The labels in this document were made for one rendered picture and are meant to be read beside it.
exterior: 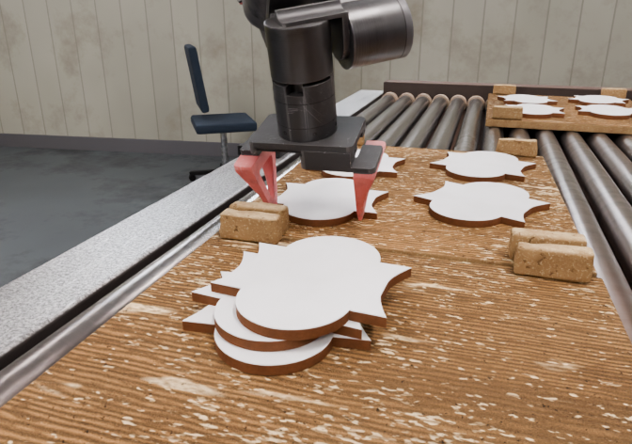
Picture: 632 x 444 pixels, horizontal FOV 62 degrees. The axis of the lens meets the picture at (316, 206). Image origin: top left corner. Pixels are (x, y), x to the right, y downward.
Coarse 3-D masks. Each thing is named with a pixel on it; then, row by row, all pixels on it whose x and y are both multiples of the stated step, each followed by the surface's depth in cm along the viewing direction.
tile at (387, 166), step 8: (384, 160) 76; (392, 160) 76; (400, 160) 76; (384, 168) 71; (392, 168) 71; (328, 176) 70; (336, 176) 69; (344, 176) 68; (352, 176) 68; (376, 176) 70; (384, 176) 71; (392, 176) 70
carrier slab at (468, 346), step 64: (192, 256) 47; (384, 256) 47; (128, 320) 37; (448, 320) 37; (512, 320) 37; (576, 320) 37; (64, 384) 31; (128, 384) 31; (192, 384) 31; (256, 384) 31; (320, 384) 31; (384, 384) 31; (448, 384) 31; (512, 384) 31; (576, 384) 31
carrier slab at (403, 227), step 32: (416, 160) 79; (544, 160) 79; (416, 192) 65; (544, 192) 65; (352, 224) 55; (384, 224) 55; (416, 224) 55; (448, 224) 55; (544, 224) 55; (448, 256) 48; (480, 256) 47
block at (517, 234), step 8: (512, 232) 46; (520, 232) 46; (528, 232) 46; (536, 232) 46; (544, 232) 46; (552, 232) 46; (560, 232) 46; (568, 232) 46; (512, 240) 46; (520, 240) 46; (528, 240) 45; (536, 240) 45; (544, 240) 45; (552, 240) 45; (560, 240) 45; (568, 240) 44; (576, 240) 44; (584, 240) 44; (512, 248) 46; (512, 256) 46
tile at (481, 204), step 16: (432, 192) 62; (448, 192) 62; (464, 192) 62; (480, 192) 62; (496, 192) 62; (512, 192) 62; (432, 208) 57; (448, 208) 57; (464, 208) 57; (480, 208) 57; (496, 208) 57; (512, 208) 57; (528, 208) 57; (544, 208) 58; (464, 224) 54; (480, 224) 54; (496, 224) 54; (512, 224) 54
